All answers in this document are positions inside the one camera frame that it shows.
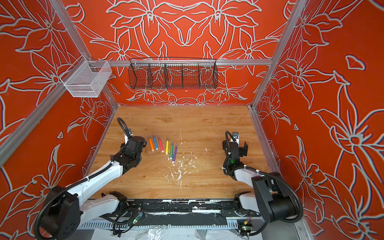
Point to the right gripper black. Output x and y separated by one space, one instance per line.
244 151

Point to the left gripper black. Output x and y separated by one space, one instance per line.
124 148

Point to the orange marker pen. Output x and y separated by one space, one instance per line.
151 144

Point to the pink marker pen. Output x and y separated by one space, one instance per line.
161 145

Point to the green marker pen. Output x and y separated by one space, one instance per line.
171 150

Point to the purple marker pen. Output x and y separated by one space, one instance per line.
174 153

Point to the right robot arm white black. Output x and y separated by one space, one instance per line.
273 198

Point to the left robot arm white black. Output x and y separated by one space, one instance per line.
65 209

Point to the white mesh basket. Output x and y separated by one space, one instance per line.
86 81

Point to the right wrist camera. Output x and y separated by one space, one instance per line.
236 137

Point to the grey cable duct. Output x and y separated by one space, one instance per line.
106 225

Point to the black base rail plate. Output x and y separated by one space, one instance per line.
181 212

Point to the black wire basket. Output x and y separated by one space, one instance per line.
173 74

